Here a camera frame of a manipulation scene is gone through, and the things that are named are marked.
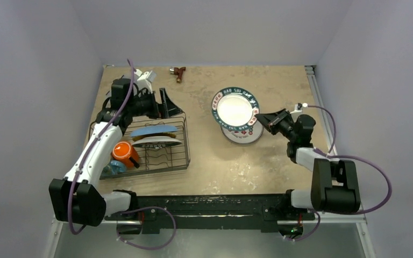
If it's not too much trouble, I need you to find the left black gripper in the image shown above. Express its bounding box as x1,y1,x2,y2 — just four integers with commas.
127,88,181,119

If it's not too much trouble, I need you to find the light blue plate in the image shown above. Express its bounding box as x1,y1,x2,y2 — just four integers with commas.
130,124,177,138

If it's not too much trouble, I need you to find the green red lettered plate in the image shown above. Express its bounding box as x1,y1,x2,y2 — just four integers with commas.
211,87,260,131

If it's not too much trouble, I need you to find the green rim white plate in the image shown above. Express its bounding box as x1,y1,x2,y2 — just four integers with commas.
132,136,182,148

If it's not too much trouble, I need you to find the orange mug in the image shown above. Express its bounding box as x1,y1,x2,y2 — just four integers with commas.
111,141,140,169

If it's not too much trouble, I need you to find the blue butterfly mug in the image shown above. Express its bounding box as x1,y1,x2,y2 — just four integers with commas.
101,160,127,177

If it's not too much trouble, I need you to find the yellow patterned plate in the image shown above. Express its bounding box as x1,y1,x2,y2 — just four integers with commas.
161,132,176,139

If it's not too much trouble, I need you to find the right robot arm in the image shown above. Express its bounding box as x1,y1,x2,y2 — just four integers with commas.
255,109,361,219

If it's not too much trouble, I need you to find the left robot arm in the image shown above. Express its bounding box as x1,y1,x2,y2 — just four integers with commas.
48,78,183,234

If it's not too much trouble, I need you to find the bottom striped white plate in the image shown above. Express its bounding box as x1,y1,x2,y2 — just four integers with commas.
221,122,264,145

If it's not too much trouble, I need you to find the brown metal fitting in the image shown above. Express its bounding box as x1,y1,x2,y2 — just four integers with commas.
169,67,186,83

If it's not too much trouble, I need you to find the clear plastic organizer box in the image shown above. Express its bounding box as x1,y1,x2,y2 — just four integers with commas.
107,77,135,102

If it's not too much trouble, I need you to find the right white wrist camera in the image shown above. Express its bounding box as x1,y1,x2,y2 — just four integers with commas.
290,103,308,119

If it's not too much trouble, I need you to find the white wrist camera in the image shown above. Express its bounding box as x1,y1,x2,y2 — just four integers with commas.
290,103,308,119
133,69,156,95

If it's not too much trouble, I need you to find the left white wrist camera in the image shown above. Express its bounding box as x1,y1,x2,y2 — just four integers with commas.
133,69,156,95

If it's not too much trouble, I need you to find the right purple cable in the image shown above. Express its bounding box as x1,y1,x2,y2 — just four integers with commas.
306,104,393,216

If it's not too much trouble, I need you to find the black base mount frame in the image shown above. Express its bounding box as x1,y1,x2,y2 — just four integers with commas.
105,193,315,236

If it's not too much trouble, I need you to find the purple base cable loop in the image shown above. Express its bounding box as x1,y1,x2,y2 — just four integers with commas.
116,206,177,251

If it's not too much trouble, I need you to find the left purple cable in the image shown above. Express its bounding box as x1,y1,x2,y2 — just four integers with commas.
66,59,138,236

